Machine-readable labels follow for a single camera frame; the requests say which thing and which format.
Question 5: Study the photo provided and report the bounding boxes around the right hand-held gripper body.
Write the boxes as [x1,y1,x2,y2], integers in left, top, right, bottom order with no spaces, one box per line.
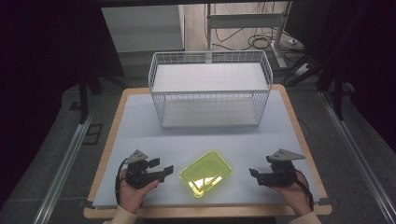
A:
[257,148,306,188]

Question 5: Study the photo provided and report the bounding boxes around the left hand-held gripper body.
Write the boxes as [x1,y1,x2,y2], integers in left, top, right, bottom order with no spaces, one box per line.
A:
[124,149,166,189]

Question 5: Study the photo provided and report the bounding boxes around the person's left hand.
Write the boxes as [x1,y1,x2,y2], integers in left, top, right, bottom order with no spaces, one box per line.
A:
[119,168,160,215]

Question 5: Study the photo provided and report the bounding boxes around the person's right hand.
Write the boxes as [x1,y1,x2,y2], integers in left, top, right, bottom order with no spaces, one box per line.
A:
[270,171,314,217]

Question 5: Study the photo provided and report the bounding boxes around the wood-edged table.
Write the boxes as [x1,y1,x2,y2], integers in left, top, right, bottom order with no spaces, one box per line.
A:
[83,83,333,220]

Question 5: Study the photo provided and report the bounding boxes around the yellow-green plastic tray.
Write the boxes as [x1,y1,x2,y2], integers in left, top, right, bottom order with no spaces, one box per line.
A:
[179,150,233,199]

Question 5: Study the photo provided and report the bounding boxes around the black stand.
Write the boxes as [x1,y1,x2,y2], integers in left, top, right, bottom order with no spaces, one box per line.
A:
[317,59,347,122]

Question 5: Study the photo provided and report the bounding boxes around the white power strip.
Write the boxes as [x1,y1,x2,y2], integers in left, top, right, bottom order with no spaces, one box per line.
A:
[293,63,313,77]

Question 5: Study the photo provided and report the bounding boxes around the white cabinet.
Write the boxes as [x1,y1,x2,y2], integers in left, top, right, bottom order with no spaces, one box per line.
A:
[100,4,185,54]

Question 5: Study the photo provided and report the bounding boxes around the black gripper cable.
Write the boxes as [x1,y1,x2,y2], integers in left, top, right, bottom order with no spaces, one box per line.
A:
[294,169,315,212]
[114,158,129,205]

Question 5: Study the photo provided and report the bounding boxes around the black floor bracket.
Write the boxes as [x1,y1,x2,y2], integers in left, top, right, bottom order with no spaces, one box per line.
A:
[81,123,104,146]

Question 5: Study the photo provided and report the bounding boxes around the metal floor rail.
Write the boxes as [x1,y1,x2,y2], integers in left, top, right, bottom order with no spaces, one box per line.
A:
[32,111,95,224]
[320,91,396,224]

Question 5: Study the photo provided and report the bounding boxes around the white wire shelf rack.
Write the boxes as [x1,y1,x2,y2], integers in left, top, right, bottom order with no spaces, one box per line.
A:
[148,49,275,130]

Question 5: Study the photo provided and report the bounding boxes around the black floor cables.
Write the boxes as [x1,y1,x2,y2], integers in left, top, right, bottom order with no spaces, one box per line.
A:
[214,27,304,54]

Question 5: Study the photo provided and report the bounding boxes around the white metal desk frame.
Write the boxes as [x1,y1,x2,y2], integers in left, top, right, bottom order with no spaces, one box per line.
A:
[205,1,293,70]

